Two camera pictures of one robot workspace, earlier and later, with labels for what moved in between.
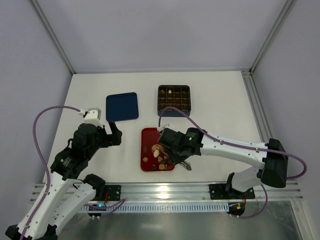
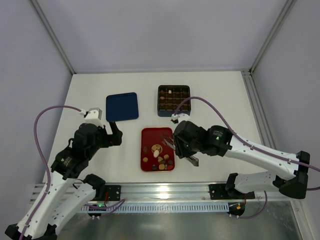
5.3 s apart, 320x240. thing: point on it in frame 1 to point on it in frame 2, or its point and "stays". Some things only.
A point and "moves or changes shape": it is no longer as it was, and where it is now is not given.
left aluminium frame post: x=53 y=36 stays
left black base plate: x=114 y=191 stays
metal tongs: x=187 y=165 moves or changes shape
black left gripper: x=110 y=138 stays
